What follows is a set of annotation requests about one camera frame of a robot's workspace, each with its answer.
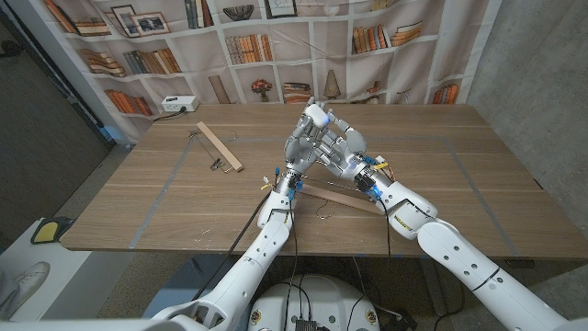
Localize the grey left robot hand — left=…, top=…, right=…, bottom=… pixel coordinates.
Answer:
left=275, top=96, right=330, bottom=200

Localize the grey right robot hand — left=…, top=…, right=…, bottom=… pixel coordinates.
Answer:
left=316, top=108, right=397, bottom=200

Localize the white AirPods case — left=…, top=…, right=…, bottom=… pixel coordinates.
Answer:
left=304, top=104, right=330, bottom=129

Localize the wooden clip hanger, twisted rod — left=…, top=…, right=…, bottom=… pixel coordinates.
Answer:
left=298, top=177, right=382, bottom=221

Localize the printed bookshelf backdrop cloth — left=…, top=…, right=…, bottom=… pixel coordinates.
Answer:
left=43, top=0, right=504, bottom=143

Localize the white power strip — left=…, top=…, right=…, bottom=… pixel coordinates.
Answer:
left=161, top=95, right=200, bottom=114

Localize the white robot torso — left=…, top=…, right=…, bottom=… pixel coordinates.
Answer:
left=247, top=274, right=381, bottom=331

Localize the grey table leg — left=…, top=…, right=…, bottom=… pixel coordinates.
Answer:
left=420, top=257, right=449, bottom=317

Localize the yellow and black pedal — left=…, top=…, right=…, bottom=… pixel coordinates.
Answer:
left=29, top=216, right=77, bottom=245

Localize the white floor platform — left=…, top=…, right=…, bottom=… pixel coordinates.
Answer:
left=0, top=224, right=93, bottom=323

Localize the wooden clip hanger, thin wire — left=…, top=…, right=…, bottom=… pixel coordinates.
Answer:
left=187, top=120, right=245, bottom=174

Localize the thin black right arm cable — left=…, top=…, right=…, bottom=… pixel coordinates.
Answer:
left=379, top=198, right=394, bottom=266

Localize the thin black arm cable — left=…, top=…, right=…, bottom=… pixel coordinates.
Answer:
left=282, top=200, right=300, bottom=331
left=379, top=198, right=394, bottom=266

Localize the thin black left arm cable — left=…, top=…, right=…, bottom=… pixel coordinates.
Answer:
left=282, top=200, right=300, bottom=331

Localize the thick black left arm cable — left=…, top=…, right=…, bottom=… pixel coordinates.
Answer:
left=190, top=190, right=275, bottom=302

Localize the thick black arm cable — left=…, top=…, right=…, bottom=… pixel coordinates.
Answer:
left=190, top=190, right=275, bottom=302
left=431, top=280, right=468, bottom=331

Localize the black power strip cable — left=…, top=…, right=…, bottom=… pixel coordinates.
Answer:
left=153, top=107, right=187, bottom=123

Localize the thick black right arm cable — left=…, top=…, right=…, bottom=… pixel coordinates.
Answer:
left=431, top=280, right=468, bottom=331

